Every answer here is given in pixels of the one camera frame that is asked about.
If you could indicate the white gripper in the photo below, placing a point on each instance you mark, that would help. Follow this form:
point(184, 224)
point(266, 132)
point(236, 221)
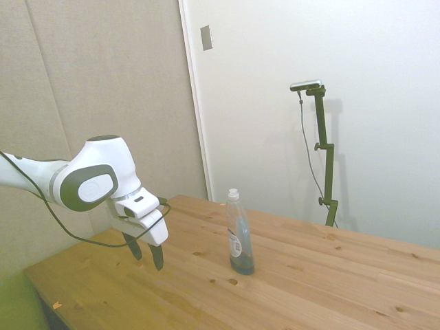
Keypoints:
point(151, 228)

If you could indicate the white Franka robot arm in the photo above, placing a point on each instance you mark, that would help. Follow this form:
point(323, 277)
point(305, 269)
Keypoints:
point(93, 165)

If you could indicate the clear dish soap bottle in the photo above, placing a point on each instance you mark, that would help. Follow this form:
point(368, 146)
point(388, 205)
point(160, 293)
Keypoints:
point(240, 237)

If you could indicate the green chair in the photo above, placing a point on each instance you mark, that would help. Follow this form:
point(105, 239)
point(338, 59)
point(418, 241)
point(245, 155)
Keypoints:
point(19, 302)

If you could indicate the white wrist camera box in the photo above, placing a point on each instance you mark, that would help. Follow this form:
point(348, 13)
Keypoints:
point(137, 205)

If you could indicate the white door frame strip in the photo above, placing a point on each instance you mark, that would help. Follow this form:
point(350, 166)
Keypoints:
point(196, 99)

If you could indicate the dark green camera stand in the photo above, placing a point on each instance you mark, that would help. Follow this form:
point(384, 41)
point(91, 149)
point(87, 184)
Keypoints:
point(324, 154)

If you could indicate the grey wall plate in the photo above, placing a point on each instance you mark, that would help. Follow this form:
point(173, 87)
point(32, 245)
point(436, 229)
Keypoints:
point(206, 38)

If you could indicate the grey exterior camera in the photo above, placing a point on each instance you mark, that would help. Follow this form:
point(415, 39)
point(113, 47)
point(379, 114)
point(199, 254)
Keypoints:
point(306, 85)

